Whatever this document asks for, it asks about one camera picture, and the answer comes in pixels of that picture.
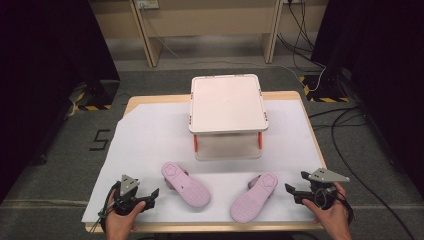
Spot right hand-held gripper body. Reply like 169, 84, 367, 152
294, 167, 351, 211

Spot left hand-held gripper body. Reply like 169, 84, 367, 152
113, 174, 149, 216

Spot pink slipper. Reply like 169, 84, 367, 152
161, 161, 212, 209
229, 171, 279, 224

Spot white storage box orange hinges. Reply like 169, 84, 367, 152
188, 73, 270, 162

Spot person's left hand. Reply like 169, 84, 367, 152
105, 190, 148, 235

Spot person's right hand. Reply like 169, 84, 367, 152
301, 182, 353, 240

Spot black stand base striped tape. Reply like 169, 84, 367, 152
299, 73, 351, 104
68, 79, 121, 113

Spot wooden table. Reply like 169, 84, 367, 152
84, 90, 329, 234

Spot black curtain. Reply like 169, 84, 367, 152
311, 0, 424, 198
0, 0, 121, 203

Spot beige wooden desk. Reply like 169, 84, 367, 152
89, 0, 329, 68

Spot left hand-held gripper cable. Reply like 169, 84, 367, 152
89, 181, 122, 234

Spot hand-held gripper cable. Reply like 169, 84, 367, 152
336, 190, 355, 228
89, 181, 122, 234

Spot black floor cable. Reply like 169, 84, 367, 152
308, 105, 416, 240

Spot right hand-held gripper cable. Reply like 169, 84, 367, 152
336, 190, 355, 228

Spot black cable bundle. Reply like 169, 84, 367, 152
276, 0, 327, 73

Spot white wall socket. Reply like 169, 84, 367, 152
135, 0, 160, 10

